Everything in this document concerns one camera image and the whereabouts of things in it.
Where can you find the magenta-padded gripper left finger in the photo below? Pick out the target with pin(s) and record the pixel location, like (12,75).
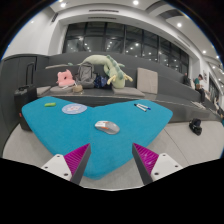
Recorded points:
(77,160)

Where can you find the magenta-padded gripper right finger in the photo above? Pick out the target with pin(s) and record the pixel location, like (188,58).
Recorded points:
(146,160)

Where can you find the grey and white computer mouse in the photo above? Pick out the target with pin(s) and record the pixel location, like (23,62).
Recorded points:
(107,127)

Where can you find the round light blue mouse pad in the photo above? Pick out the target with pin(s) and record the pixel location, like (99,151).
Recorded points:
(74,108)

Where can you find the white marker with black cap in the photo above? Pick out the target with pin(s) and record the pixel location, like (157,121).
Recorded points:
(140,107)

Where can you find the white marker with blue cap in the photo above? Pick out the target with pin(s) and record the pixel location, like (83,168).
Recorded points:
(144,106)

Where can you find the black bag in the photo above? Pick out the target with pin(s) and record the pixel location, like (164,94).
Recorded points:
(195,126)

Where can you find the flat grey seat cushion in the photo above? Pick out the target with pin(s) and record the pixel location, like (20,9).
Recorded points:
(61,89)
(43,90)
(128,91)

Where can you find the small tan woven bowl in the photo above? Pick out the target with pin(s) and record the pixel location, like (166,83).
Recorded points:
(77,88)

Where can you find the large square grey cushion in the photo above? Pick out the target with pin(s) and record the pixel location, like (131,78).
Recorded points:
(147,80)

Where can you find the black suitcase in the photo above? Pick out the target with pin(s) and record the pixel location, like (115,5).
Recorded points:
(24,100)

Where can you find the dark blue patterned bag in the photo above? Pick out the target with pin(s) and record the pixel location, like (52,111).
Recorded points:
(100,82)

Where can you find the pink plush cushion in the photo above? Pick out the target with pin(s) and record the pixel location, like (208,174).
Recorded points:
(65,78)

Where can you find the grey backpack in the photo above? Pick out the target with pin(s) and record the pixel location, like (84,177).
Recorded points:
(86,75)

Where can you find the person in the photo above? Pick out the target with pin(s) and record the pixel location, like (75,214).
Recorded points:
(186,80)
(199,85)

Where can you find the green dragon plush toy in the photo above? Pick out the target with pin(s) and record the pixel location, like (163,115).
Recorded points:
(115,71)

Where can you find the ceiling spot lights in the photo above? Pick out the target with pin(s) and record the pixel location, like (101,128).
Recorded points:
(135,2)

